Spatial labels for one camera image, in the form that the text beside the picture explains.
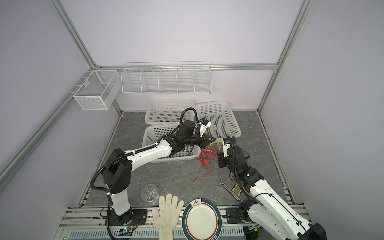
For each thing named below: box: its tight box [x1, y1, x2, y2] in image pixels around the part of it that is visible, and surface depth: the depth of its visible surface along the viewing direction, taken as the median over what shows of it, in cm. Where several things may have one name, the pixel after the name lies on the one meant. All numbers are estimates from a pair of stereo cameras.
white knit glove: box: [151, 193, 185, 240], surface depth 76 cm
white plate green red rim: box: [181, 198, 223, 240], surface depth 74 cm
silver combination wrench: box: [218, 179, 243, 203], surface depth 84 cm
